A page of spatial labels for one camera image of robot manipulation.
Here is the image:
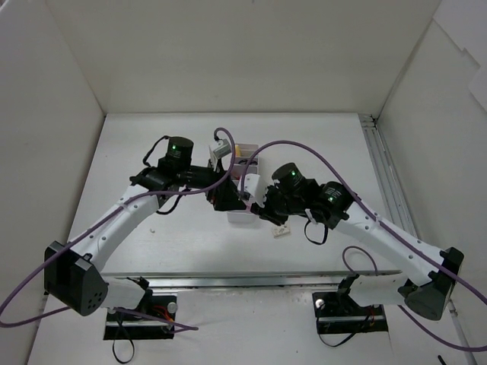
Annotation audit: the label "front aluminium rail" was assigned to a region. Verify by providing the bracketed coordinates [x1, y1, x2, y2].
[94, 270, 404, 290]

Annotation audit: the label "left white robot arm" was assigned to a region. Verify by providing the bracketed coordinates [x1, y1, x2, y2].
[44, 136, 246, 319]

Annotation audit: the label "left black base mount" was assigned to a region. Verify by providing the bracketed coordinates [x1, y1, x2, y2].
[103, 294, 177, 341]

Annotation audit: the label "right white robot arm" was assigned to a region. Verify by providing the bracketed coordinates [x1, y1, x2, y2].
[243, 163, 464, 321]

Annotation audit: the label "white compartment organizer box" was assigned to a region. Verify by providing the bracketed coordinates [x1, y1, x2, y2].
[226, 142, 260, 224]

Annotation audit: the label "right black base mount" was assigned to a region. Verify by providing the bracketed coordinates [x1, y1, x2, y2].
[312, 292, 389, 335]

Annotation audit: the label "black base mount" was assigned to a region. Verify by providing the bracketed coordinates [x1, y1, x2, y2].
[312, 292, 389, 335]
[103, 294, 177, 341]

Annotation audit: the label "small white eraser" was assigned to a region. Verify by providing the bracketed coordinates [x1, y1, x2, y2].
[271, 224, 291, 239]

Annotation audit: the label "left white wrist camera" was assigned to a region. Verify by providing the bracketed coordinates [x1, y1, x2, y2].
[208, 139, 232, 171]

